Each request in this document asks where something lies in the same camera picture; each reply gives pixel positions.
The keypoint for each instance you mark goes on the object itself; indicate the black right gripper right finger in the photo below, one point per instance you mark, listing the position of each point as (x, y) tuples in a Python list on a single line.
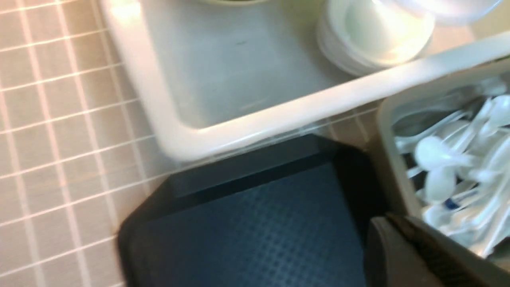
[(453, 264)]

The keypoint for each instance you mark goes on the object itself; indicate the stack of white dishes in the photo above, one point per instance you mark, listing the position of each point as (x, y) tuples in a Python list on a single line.
[(362, 37)]

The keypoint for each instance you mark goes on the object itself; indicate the black serving tray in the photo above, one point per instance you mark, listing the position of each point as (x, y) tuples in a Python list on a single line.
[(295, 214)]

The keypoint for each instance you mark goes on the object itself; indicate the large white plastic tub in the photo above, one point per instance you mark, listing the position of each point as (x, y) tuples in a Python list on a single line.
[(213, 78)]

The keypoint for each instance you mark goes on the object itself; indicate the pile of white spoons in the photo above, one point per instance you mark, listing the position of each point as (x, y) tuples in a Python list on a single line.
[(458, 159)]

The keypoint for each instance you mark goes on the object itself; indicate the grey spoon bin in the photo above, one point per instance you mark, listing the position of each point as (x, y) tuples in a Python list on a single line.
[(392, 167)]

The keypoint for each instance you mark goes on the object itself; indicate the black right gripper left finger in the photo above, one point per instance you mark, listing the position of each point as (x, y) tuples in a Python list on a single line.
[(392, 261)]

